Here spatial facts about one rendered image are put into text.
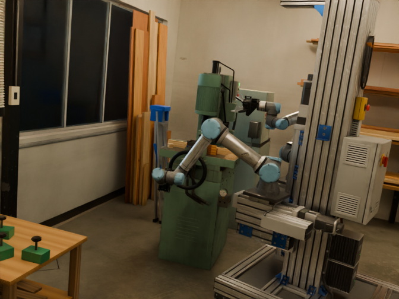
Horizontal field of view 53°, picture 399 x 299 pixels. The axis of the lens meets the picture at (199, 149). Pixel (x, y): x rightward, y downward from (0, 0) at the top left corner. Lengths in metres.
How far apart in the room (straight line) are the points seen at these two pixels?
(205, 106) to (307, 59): 2.47
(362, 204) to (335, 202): 0.15
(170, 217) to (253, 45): 2.92
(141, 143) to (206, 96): 1.56
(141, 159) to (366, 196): 2.68
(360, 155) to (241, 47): 3.31
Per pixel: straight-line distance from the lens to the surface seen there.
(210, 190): 3.04
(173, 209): 3.17
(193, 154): 2.50
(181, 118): 5.66
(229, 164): 2.97
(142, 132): 4.38
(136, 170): 4.43
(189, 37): 5.66
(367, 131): 4.80
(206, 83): 3.04
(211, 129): 2.29
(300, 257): 2.70
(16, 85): 3.14
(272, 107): 2.89
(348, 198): 2.45
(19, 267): 2.07
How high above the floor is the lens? 1.47
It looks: 10 degrees down
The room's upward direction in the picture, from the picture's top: 6 degrees clockwise
